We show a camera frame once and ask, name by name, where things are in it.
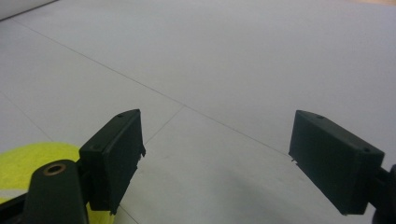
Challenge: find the tennis ball with black lettering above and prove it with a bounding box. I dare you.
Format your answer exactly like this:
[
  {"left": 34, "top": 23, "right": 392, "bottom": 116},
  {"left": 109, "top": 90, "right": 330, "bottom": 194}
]
[{"left": 0, "top": 142, "right": 116, "bottom": 224}]

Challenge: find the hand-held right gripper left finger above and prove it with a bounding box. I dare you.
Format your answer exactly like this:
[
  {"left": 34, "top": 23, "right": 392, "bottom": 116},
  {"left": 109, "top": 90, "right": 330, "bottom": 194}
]
[{"left": 78, "top": 108, "right": 147, "bottom": 216}]

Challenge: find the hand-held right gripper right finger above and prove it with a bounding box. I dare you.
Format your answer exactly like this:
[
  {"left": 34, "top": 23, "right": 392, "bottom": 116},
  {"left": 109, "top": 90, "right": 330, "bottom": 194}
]
[{"left": 288, "top": 109, "right": 386, "bottom": 217}]

